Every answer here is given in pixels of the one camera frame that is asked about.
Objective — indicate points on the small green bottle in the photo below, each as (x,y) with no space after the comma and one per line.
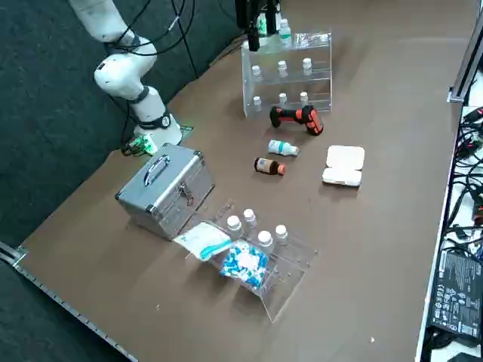
(262,25)

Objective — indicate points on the aluminium profile post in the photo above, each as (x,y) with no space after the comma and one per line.
(466,64)

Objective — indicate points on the black labelled power adapter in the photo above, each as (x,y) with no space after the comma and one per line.
(456,298)

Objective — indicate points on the shiny clear foil packet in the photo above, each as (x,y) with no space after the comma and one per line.
(313,40)

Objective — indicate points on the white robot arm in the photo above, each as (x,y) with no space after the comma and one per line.
(113,75)

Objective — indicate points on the silver aluminium carry case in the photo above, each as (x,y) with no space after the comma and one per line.
(170,196)

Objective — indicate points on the clear acrylic tiered shelf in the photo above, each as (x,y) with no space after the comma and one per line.
(247,75)

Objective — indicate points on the white open pill box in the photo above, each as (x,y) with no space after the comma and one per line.
(345,158)

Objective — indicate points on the clear acrylic compartment organizer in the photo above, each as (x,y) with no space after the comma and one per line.
(287,286)

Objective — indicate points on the brown medicine bottle orange cap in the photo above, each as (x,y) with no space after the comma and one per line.
(264,165)

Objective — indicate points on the orange black barcode scanner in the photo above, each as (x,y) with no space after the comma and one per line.
(311,120)

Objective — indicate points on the white teal mask packet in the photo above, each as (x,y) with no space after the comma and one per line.
(202,239)

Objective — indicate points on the small white-capped clear bottle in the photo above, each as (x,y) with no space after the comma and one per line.
(234,224)
(257,103)
(304,98)
(250,218)
(256,72)
(283,99)
(281,233)
(307,65)
(265,240)
(282,68)

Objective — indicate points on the tall slim white bottle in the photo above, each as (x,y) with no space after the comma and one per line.
(285,29)

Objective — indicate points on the white medicine bottle teal label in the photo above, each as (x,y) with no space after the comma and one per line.
(279,146)

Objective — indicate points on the blue white capsule bag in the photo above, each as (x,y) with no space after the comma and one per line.
(245,264)

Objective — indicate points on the green terminal connector block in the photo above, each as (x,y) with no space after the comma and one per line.
(141,145)

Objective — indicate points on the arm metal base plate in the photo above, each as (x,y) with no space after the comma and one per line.
(186,132)

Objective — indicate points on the aluminium table edge rail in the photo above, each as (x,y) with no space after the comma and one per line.
(56,298)

